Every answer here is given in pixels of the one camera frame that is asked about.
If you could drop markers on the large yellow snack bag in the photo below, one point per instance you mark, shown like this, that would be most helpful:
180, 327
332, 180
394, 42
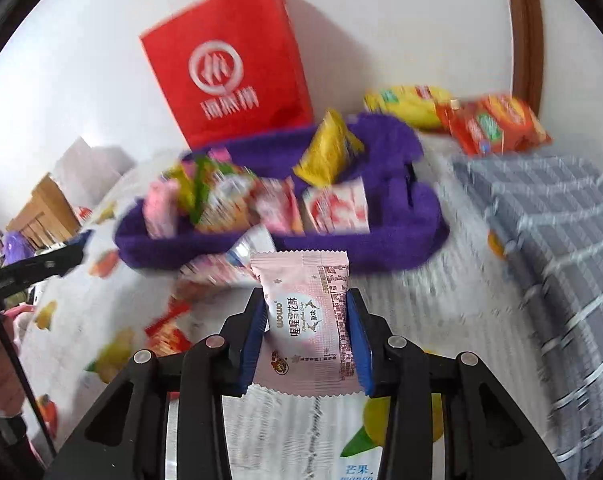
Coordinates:
411, 105

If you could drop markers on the grey plaid cloth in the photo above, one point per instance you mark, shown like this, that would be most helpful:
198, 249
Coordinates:
546, 240

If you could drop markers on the white and red snack packet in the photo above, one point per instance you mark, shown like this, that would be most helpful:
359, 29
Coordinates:
339, 207

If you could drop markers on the person's left hand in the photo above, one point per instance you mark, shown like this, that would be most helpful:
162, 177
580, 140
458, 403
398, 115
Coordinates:
6, 385

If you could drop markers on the pink and yellow snack packet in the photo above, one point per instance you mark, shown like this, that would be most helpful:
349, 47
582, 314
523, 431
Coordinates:
164, 205

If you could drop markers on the wooden cabinet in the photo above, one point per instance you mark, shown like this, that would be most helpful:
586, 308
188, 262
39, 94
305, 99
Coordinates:
43, 215

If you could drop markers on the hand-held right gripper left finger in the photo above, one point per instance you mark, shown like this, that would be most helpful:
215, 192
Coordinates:
254, 342

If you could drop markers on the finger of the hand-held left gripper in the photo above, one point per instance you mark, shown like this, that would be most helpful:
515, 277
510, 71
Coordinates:
56, 262

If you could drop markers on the brown wooden door frame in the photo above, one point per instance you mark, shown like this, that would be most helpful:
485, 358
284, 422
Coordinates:
524, 25

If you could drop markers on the fruit print tablecloth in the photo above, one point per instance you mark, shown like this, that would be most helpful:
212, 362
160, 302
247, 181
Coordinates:
431, 320

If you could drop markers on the small yellow snack packet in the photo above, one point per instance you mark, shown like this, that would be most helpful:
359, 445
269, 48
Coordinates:
326, 152

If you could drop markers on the purple plush basket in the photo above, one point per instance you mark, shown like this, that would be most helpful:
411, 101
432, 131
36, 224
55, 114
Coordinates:
396, 230

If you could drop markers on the white cardboard box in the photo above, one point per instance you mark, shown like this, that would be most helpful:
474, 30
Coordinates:
93, 162

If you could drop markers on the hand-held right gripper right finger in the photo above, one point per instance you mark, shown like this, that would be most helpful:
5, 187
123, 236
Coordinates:
359, 347

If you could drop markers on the large orange snack bag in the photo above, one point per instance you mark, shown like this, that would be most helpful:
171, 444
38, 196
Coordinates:
496, 125

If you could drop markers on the red paper bag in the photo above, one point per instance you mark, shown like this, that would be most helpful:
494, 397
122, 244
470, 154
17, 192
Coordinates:
231, 75

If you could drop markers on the pale pink snack packet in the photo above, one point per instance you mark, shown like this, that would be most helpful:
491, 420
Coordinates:
306, 320

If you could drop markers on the pink and red snack packet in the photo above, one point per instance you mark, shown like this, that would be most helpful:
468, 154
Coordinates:
279, 207

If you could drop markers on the green and orange snack packet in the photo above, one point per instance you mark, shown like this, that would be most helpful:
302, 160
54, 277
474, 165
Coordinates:
221, 195

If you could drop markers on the silver and pink snack packet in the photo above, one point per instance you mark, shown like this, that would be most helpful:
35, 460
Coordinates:
231, 260

